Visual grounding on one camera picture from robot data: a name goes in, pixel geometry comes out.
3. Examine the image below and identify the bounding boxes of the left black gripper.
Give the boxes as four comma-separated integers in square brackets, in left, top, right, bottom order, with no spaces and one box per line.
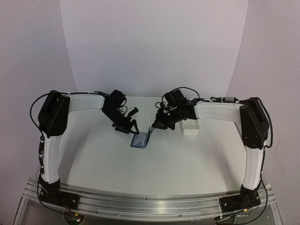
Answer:
[102,107,139,135]

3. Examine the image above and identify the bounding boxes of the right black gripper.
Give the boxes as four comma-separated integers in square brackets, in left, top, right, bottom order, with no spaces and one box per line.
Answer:
[152,106,182,130]

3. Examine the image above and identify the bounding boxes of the silver credit card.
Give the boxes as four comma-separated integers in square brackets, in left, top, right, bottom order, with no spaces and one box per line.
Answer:
[131,132,148,148]

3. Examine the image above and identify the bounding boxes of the blue card holder wallet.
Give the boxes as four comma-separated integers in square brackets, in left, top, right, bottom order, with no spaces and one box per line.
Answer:
[130,126,154,149]

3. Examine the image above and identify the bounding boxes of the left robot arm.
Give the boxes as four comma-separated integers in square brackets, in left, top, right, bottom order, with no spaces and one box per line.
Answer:
[33,90,139,186]

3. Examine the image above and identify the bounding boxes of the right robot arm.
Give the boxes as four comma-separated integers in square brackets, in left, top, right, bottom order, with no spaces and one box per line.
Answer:
[151,87,274,191]

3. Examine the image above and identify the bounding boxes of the white plastic tray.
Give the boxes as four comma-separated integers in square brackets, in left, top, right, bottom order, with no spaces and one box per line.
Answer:
[180,119,201,136]

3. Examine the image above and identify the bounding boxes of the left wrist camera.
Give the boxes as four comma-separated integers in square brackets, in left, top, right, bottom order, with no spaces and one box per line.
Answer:
[126,107,139,117]

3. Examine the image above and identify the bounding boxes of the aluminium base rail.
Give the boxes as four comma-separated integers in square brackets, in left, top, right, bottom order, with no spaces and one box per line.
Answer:
[22,180,276,220]

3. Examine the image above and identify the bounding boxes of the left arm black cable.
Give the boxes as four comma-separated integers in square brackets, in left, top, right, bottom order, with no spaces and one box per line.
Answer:
[29,92,51,141]

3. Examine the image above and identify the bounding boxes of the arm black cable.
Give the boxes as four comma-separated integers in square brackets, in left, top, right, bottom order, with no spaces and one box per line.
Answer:
[217,182,270,222]
[29,92,51,141]

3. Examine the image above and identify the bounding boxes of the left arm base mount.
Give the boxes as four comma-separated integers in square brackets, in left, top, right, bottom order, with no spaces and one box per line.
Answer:
[38,179,80,210]

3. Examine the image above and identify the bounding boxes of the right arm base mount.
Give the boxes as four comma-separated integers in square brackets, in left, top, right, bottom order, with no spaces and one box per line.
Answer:
[218,185,261,212]

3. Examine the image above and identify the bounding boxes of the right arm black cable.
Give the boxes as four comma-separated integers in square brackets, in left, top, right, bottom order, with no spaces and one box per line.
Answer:
[217,182,270,222]

